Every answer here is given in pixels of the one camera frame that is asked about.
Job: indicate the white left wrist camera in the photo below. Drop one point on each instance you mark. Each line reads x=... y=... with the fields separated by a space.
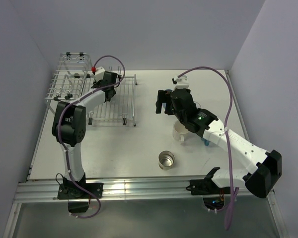
x=97 y=71

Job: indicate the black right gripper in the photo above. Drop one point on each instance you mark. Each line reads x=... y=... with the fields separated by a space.
x=162 y=98

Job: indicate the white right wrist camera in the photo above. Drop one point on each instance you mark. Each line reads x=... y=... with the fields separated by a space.
x=180 y=82

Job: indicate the stainless steel cup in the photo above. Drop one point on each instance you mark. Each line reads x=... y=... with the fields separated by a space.
x=166 y=160

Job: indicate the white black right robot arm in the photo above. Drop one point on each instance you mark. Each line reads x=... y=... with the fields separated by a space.
x=261 y=169

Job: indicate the aluminium frame rail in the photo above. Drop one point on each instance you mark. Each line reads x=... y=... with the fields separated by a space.
x=113 y=189

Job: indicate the metal wire dish rack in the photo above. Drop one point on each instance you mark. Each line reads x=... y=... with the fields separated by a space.
x=73 y=78

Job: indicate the clear plastic cup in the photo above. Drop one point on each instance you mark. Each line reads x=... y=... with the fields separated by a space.
x=198 y=106

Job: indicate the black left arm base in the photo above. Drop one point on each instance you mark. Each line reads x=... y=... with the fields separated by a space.
x=72 y=192

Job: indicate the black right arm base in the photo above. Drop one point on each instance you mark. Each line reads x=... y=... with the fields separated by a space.
x=206 y=187

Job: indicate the blue white ceramic mug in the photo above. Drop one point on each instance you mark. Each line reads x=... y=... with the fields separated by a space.
x=206 y=141

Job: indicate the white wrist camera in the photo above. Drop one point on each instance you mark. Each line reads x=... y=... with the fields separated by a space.
x=180 y=82
x=97 y=71

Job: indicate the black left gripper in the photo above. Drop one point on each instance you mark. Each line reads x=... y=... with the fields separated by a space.
x=98 y=83

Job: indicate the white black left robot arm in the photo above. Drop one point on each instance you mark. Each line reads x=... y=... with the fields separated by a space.
x=69 y=126

